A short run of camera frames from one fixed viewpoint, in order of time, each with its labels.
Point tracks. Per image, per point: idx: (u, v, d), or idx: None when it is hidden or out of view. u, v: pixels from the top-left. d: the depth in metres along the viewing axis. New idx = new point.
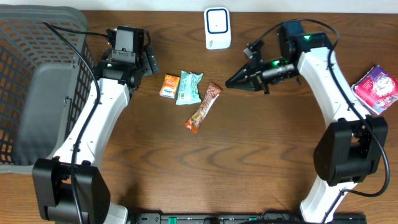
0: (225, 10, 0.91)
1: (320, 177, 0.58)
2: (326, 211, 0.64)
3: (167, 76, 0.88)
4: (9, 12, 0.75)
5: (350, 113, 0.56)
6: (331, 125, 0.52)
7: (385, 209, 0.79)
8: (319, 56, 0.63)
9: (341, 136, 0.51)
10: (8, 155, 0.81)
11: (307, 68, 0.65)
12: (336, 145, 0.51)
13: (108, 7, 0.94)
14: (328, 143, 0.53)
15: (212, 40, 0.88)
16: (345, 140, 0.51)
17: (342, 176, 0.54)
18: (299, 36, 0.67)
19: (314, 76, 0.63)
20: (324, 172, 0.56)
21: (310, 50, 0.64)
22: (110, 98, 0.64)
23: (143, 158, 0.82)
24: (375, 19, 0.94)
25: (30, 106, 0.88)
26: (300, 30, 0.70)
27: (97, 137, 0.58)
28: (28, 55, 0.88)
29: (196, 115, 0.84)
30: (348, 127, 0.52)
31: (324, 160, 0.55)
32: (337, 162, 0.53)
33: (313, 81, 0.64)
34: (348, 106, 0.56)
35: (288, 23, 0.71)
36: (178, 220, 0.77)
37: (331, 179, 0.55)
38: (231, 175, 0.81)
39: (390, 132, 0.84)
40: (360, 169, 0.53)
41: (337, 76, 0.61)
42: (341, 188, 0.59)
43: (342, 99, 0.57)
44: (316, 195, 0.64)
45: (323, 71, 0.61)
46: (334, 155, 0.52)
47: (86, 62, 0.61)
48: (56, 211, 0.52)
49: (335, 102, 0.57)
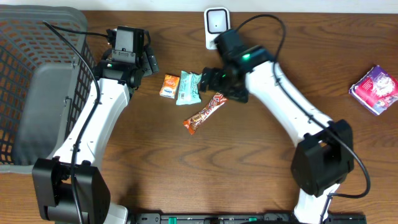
0: (225, 10, 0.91)
1: (306, 191, 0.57)
2: (321, 213, 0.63)
3: (167, 76, 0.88)
4: (9, 12, 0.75)
5: (311, 126, 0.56)
6: (300, 145, 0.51)
7: (384, 210, 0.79)
8: (264, 74, 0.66)
9: (312, 154, 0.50)
10: (8, 155, 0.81)
11: (257, 88, 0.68)
12: (311, 163, 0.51)
13: (108, 8, 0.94)
14: (302, 161, 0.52)
15: (212, 39, 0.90)
16: (318, 155, 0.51)
17: (327, 185, 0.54)
18: (239, 56, 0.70)
19: (268, 95, 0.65)
20: (308, 186, 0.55)
21: (252, 69, 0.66)
22: (110, 98, 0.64)
23: (143, 158, 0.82)
24: (375, 19, 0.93)
25: (30, 107, 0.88)
26: (237, 43, 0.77)
27: (97, 137, 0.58)
28: (28, 55, 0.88)
29: (197, 118, 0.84)
30: (316, 143, 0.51)
31: (304, 176, 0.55)
32: (318, 176, 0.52)
33: (269, 101, 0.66)
34: (308, 118, 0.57)
35: (227, 37, 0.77)
36: (178, 220, 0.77)
37: (316, 191, 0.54)
38: (231, 175, 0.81)
39: (390, 132, 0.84)
40: (340, 173, 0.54)
41: (287, 89, 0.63)
42: (328, 193, 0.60)
43: (300, 114, 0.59)
44: (306, 201, 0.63)
45: (273, 89, 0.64)
46: (312, 172, 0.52)
47: (86, 62, 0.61)
48: (56, 212, 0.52)
49: (295, 119, 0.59)
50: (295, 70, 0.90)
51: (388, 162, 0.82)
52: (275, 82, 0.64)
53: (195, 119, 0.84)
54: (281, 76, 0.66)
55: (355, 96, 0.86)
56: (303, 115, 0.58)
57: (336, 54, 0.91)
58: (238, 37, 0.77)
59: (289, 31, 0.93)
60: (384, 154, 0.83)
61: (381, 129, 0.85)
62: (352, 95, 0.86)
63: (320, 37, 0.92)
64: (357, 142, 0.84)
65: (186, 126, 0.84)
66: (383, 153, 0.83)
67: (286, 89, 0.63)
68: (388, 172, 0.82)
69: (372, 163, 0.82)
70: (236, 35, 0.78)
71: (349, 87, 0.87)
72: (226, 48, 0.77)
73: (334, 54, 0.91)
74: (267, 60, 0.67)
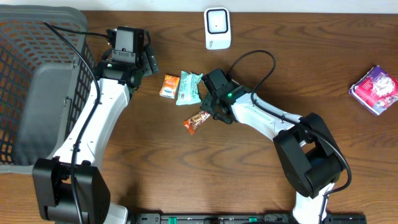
0: (225, 10, 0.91)
1: (302, 195, 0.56)
2: (319, 213, 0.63)
3: (167, 76, 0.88)
4: (9, 12, 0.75)
5: (285, 124, 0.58)
6: (274, 139, 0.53)
7: (385, 210, 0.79)
8: (244, 102, 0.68)
9: (287, 144, 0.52)
10: (8, 155, 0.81)
11: (242, 114, 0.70)
12: (290, 154, 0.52)
13: (108, 8, 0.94)
14: (283, 156, 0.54)
15: (212, 40, 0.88)
16: (295, 145, 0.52)
17: (320, 183, 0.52)
18: (224, 96, 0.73)
19: (249, 116, 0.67)
20: (301, 186, 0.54)
21: (236, 101, 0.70)
22: (110, 98, 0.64)
23: (143, 158, 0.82)
24: (375, 19, 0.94)
25: (30, 107, 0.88)
26: (223, 81, 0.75)
27: (97, 137, 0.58)
28: (28, 55, 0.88)
29: (197, 118, 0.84)
30: (289, 134, 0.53)
31: (293, 175, 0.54)
32: (302, 168, 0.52)
33: (252, 120, 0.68)
34: (280, 119, 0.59)
35: (212, 77, 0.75)
36: (178, 220, 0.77)
37: (309, 191, 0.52)
38: (231, 175, 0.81)
39: (390, 132, 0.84)
40: (330, 168, 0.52)
41: (264, 105, 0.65)
42: (323, 193, 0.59)
43: (273, 117, 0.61)
44: (305, 201, 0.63)
45: (252, 109, 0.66)
46: (295, 165, 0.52)
47: (86, 62, 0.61)
48: (56, 211, 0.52)
49: (270, 123, 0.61)
50: (295, 70, 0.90)
51: (388, 162, 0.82)
52: (252, 103, 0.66)
53: (195, 119, 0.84)
54: (258, 98, 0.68)
55: (355, 96, 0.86)
56: (277, 119, 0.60)
57: (336, 54, 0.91)
58: (222, 75, 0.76)
59: (289, 31, 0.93)
60: (384, 154, 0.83)
61: (380, 129, 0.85)
62: (352, 95, 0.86)
63: (320, 37, 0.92)
64: (357, 142, 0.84)
65: (186, 126, 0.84)
66: (383, 153, 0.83)
67: (263, 106, 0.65)
68: (388, 172, 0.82)
69: (372, 163, 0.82)
70: (221, 72, 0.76)
71: (349, 88, 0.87)
72: (213, 88, 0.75)
73: (334, 54, 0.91)
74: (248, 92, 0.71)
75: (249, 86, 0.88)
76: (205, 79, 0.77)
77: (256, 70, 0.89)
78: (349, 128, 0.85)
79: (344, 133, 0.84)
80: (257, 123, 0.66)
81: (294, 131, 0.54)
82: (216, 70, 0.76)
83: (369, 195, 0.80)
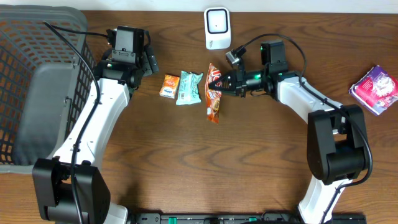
0: (225, 10, 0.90)
1: (316, 177, 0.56)
2: (324, 210, 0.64)
3: (167, 76, 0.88)
4: (8, 12, 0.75)
5: (324, 107, 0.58)
6: (310, 114, 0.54)
7: (384, 210, 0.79)
8: (292, 80, 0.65)
9: (321, 122, 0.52)
10: (8, 155, 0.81)
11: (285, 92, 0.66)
12: (319, 132, 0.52)
13: (107, 7, 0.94)
14: (311, 134, 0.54)
15: (212, 40, 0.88)
16: (327, 127, 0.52)
17: (337, 172, 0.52)
18: (275, 73, 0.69)
19: (291, 96, 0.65)
20: (317, 168, 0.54)
21: (282, 79, 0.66)
22: (110, 98, 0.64)
23: (144, 158, 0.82)
24: (375, 19, 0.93)
25: (30, 106, 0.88)
26: (281, 56, 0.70)
27: (97, 138, 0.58)
28: (28, 55, 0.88)
29: (215, 105, 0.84)
30: (327, 115, 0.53)
31: (314, 155, 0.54)
32: (324, 150, 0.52)
33: (291, 100, 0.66)
34: (322, 101, 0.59)
35: (273, 49, 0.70)
36: (178, 220, 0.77)
37: (324, 176, 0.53)
38: (231, 175, 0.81)
39: (390, 132, 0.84)
40: (351, 161, 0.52)
41: (310, 88, 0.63)
42: (337, 186, 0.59)
43: (314, 99, 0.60)
44: (314, 193, 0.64)
45: (298, 89, 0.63)
46: (320, 144, 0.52)
47: (86, 62, 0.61)
48: (56, 212, 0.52)
49: (310, 102, 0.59)
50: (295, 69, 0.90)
51: (388, 162, 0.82)
52: (300, 84, 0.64)
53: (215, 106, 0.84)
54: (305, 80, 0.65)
55: (355, 96, 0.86)
56: (318, 101, 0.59)
57: (335, 54, 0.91)
58: (283, 50, 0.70)
59: (289, 31, 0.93)
60: (384, 154, 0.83)
61: (381, 129, 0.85)
62: (352, 95, 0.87)
63: (320, 37, 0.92)
64: None
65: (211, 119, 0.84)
66: (383, 153, 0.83)
67: (310, 89, 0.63)
68: (388, 172, 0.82)
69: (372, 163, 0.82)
70: (283, 46, 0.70)
71: (349, 87, 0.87)
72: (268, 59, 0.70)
73: (334, 54, 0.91)
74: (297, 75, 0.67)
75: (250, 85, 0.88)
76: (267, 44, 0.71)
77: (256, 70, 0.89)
78: None
79: None
80: (295, 104, 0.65)
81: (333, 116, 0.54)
82: (278, 41, 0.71)
83: (369, 195, 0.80)
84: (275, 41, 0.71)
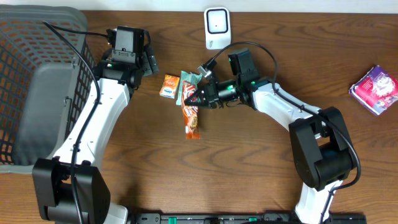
0: (225, 10, 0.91)
1: (307, 185, 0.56)
2: (321, 211, 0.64)
3: (167, 76, 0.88)
4: (9, 12, 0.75)
5: (303, 114, 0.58)
6: (290, 126, 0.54)
7: (384, 209, 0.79)
8: (265, 89, 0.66)
9: (302, 131, 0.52)
10: (8, 155, 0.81)
11: (262, 102, 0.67)
12: (303, 141, 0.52)
13: (107, 7, 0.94)
14: (295, 144, 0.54)
15: (212, 40, 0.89)
16: (309, 135, 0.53)
17: (328, 177, 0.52)
18: (247, 83, 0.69)
19: (267, 104, 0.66)
20: (308, 176, 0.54)
21: (257, 88, 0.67)
22: (110, 98, 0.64)
23: (143, 159, 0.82)
24: (375, 19, 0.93)
25: (30, 106, 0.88)
26: (250, 65, 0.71)
27: (97, 138, 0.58)
28: (28, 55, 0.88)
29: (192, 122, 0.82)
30: (306, 124, 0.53)
31: (302, 163, 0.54)
32: (312, 158, 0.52)
33: (270, 109, 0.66)
34: (299, 108, 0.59)
35: (240, 58, 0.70)
36: (178, 220, 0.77)
37: (317, 182, 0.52)
38: (231, 175, 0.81)
39: (390, 132, 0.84)
40: (339, 162, 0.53)
41: (285, 94, 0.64)
42: (329, 188, 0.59)
43: (292, 106, 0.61)
44: (308, 196, 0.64)
45: (272, 97, 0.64)
46: (306, 154, 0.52)
47: (86, 62, 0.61)
48: (56, 212, 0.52)
49: (288, 111, 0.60)
50: (295, 70, 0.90)
51: (388, 162, 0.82)
52: (274, 92, 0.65)
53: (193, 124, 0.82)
54: (279, 88, 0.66)
55: (355, 96, 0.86)
56: (296, 108, 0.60)
57: (336, 54, 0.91)
58: (251, 59, 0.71)
59: (290, 30, 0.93)
60: (384, 154, 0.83)
61: (380, 129, 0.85)
62: (352, 95, 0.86)
63: (320, 37, 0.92)
64: (358, 142, 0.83)
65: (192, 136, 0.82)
66: (383, 153, 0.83)
67: (285, 95, 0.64)
68: (388, 172, 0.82)
69: (372, 163, 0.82)
70: (250, 55, 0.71)
71: (349, 87, 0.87)
72: (238, 69, 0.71)
73: (334, 54, 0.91)
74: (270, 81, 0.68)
75: None
76: (232, 55, 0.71)
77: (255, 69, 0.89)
78: (349, 128, 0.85)
79: None
80: (275, 112, 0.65)
81: (311, 122, 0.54)
82: (244, 50, 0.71)
83: (369, 195, 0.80)
84: (242, 50, 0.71)
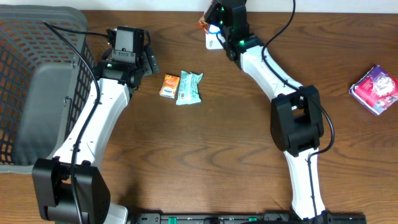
0: None
1: (281, 149, 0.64)
2: (311, 194, 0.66)
3: (167, 76, 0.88)
4: (9, 13, 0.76)
5: (286, 89, 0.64)
6: (272, 100, 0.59)
7: (385, 209, 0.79)
8: (254, 54, 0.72)
9: (282, 106, 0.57)
10: (8, 155, 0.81)
11: (248, 65, 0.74)
12: (281, 114, 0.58)
13: (108, 7, 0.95)
14: (275, 116, 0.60)
15: (212, 39, 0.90)
16: (288, 110, 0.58)
17: (298, 144, 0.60)
18: (236, 42, 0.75)
19: (254, 68, 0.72)
20: (281, 142, 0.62)
21: (245, 50, 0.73)
22: (110, 98, 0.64)
23: (143, 158, 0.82)
24: (374, 19, 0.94)
25: (30, 106, 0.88)
26: (242, 20, 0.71)
27: (97, 138, 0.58)
28: (28, 55, 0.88)
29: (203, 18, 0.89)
30: (286, 99, 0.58)
31: (278, 132, 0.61)
32: (287, 129, 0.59)
33: (256, 74, 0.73)
34: (283, 83, 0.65)
35: (235, 14, 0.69)
36: (178, 220, 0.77)
37: (288, 147, 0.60)
38: (231, 175, 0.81)
39: (391, 132, 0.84)
40: (310, 131, 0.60)
41: (272, 63, 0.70)
42: (306, 157, 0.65)
43: (277, 79, 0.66)
44: (295, 178, 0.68)
45: (259, 63, 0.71)
46: (282, 125, 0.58)
47: (86, 62, 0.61)
48: (56, 212, 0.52)
49: (273, 84, 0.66)
50: (295, 69, 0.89)
51: (388, 162, 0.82)
52: (262, 59, 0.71)
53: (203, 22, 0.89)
54: (267, 55, 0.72)
55: (355, 96, 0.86)
56: (280, 81, 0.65)
57: (336, 53, 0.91)
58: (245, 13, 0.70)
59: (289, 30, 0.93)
60: (384, 154, 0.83)
61: (380, 128, 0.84)
62: (352, 95, 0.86)
63: (319, 37, 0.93)
64: (357, 142, 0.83)
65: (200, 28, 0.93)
66: (383, 153, 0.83)
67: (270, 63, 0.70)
68: (388, 172, 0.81)
69: (372, 163, 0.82)
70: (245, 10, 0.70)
71: (349, 87, 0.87)
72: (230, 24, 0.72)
73: (334, 53, 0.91)
74: (259, 45, 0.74)
75: (247, 87, 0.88)
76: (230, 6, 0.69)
77: None
78: (350, 128, 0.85)
79: (344, 134, 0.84)
80: (259, 78, 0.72)
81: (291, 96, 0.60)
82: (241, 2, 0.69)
83: (369, 195, 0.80)
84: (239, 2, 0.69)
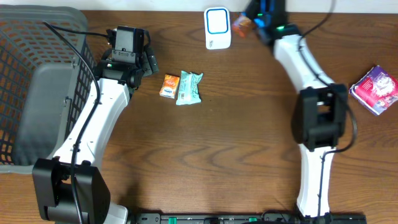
0: (225, 9, 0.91)
1: (298, 141, 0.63)
2: (318, 193, 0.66)
3: (167, 76, 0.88)
4: (9, 12, 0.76)
5: (317, 83, 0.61)
6: (301, 92, 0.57)
7: (385, 209, 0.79)
8: (290, 42, 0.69)
9: (310, 99, 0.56)
10: (8, 155, 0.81)
11: (281, 53, 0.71)
12: (306, 107, 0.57)
13: (108, 7, 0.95)
14: (300, 107, 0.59)
15: (212, 39, 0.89)
16: (313, 104, 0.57)
17: (317, 139, 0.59)
18: (273, 27, 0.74)
19: (286, 55, 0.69)
20: (300, 134, 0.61)
21: (282, 38, 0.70)
22: (110, 98, 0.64)
23: (143, 158, 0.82)
24: (375, 19, 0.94)
25: (30, 106, 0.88)
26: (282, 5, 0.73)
27: (97, 138, 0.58)
28: (28, 55, 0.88)
29: (243, 22, 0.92)
30: (315, 93, 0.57)
31: (298, 124, 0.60)
32: (308, 122, 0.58)
33: (288, 63, 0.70)
34: (314, 77, 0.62)
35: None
36: (178, 220, 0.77)
37: (305, 140, 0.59)
38: (231, 175, 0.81)
39: (391, 132, 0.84)
40: (330, 128, 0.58)
41: (306, 55, 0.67)
42: (321, 155, 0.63)
43: (309, 72, 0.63)
44: (305, 174, 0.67)
45: (293, 52, 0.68)
46: (305, 117, 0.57)
47: (86, 62, 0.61)
48: (56, 212, 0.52)
49: (304, 76, 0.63)
50: None
51: (388, 162, 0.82)
52: (297, 48, 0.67)
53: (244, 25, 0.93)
54: (304, 45, 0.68)
55: (355, 96, 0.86)
56: (311, 74, 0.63)
57: (336, 53, 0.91)
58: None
59: None
60: (384, 154, 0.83)
61: (381, 128, 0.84)
62: (352, 95, 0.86)
63: (319, 37, 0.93)
64: (357, 142, 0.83)
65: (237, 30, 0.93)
66: (383, 153, 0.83)
67: (305, 54, 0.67)
68: (388, 172, 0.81)
69: (372, 163, 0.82)
70: None
71: (349, 87, 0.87)
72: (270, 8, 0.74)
73: (334, 53, 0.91)
74: (296, 35, 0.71)
75: (247, 87, 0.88)
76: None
77: (256, 70, 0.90)
78: None
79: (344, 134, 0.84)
80: (290, 67, 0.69)
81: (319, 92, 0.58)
82: None
83: (369, 195, 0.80)
84: None
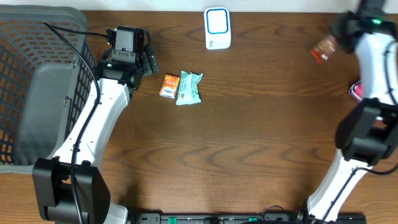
0: (225, 10, 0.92)
1: (337, 143, 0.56)
2: (332, 200, 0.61)
3: (167, 76, 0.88)
4: (9, 13, 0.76)
5: (385, 98, 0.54)
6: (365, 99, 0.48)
7: (385, 210, 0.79)
8: (380, 41, 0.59)
9: (369, 112, 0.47)
10: (8, 155, 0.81)
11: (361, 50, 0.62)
12: (361, 118, 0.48)
13: (108, 7, 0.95)
14: (355, 114, 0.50)
15: (212, 39, 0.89)
16: (370, 119, 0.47)
17: (357, 150, 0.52)
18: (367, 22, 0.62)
19: (366, 54, 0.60)
20: (342, 139, 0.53)
21: (372, 33, 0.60)
22: (110, 98, 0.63)
23: (143, 158, 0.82)
24: None
25: (30, 106, 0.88)
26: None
27: (97, 138, 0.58)
28: (28, 55, 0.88)
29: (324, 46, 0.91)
30: (377, 107, 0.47)
31: (346, 129, 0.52)
32: (356, 134, 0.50)
33: (364, 63, 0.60)
34: (387, 90, 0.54)
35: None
36: (178, 220, 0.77)
37: (345, 148, 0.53)
38: (231, 175, 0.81)
39: None
40: (376, 148, 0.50)
41: (390, 62, 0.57)
42: (354, 167, 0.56)
43: (384, 83, 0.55)
44: (328, 178, 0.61)
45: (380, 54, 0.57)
46: (356, 127, 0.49)
47: (86, 62, 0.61)
48: (56, 212, 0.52)
49: (379, 83, 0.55)
50: (295, 69, 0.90)
51: (388, 162, 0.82)
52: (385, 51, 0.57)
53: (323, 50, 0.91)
54: (392, 52, 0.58)
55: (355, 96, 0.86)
56: (385, 86, 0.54)
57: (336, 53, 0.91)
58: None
59: (289, 31, 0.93)
60: None
61: None
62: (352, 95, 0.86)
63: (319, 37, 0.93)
64: None
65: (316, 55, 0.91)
66: None
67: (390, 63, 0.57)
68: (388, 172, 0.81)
69: None
70: None
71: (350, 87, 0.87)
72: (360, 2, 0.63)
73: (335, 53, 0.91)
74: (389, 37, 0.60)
75: (247, 87, 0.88)
76: None
77: (256, 70, 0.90)
78: None
79: None
80: (365, 67, 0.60)
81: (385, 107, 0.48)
82: None
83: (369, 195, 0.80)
84: None
